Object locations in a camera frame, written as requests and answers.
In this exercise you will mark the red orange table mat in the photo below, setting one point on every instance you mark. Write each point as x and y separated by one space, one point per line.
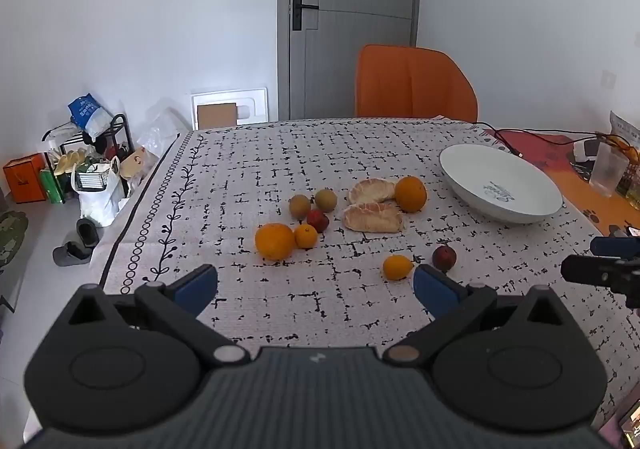
575 184

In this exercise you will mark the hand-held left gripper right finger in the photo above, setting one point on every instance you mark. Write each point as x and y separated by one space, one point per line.
435 289

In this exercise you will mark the small orange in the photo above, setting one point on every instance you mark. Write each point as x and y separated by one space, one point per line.
398 267
305 235

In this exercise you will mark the dark grey slipper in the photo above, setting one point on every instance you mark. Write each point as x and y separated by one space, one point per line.
86 231
70 254

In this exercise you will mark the clear plastic bag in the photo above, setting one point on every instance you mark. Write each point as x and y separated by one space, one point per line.
160 134

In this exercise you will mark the small red fruit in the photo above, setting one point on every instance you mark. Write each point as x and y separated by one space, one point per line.
317 220

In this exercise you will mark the grey door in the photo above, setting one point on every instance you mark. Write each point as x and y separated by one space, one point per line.
350 29

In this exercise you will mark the yellow slippers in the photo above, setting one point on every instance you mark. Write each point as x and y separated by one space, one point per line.
70 161

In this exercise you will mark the white bowl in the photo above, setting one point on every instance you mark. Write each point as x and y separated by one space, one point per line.
500 179

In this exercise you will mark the printed snack packet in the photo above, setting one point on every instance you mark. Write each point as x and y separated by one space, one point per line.
625 129

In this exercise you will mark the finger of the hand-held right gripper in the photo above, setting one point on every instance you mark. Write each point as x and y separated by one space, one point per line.
612 246
595 270

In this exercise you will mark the green rug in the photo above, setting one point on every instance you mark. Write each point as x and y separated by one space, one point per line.
11 239

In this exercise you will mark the white plastic bag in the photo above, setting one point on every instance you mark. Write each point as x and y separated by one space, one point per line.
100 204

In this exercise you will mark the white charger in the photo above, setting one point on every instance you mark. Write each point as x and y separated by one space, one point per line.
582 150

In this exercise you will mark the orange box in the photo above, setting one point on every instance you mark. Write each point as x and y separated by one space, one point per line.
25 179

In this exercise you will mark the large orange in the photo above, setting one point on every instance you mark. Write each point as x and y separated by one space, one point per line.
411 194
274 240

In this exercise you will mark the brown cardboard sheet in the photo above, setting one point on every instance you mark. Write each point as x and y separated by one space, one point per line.
216 115

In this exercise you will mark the dark red fruit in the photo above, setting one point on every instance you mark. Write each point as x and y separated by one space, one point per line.
444 257

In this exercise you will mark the brown round fruit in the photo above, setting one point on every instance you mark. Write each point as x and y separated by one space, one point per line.
325 199
299 205

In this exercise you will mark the green box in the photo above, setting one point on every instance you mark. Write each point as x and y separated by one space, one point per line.
52 186

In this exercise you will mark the blue white bag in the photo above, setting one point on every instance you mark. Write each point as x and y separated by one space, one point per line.
87 111

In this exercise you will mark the clear plastic cup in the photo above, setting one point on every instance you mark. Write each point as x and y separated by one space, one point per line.
607 171

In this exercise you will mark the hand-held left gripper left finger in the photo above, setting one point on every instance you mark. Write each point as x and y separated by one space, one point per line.
197 286

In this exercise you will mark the brown paper bag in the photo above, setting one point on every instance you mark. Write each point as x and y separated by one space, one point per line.
132 164

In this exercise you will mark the white black patterned tablecloth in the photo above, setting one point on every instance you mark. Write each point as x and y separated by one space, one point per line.
310 154

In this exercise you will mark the orange chair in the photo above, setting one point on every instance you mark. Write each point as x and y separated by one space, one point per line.
415 84

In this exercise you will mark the white foam board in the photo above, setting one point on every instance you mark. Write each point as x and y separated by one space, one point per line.
250 101

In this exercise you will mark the phone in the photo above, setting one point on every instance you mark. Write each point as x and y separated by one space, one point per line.
631 424

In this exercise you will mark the black metal rack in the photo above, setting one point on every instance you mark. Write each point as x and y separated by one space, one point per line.
120 129

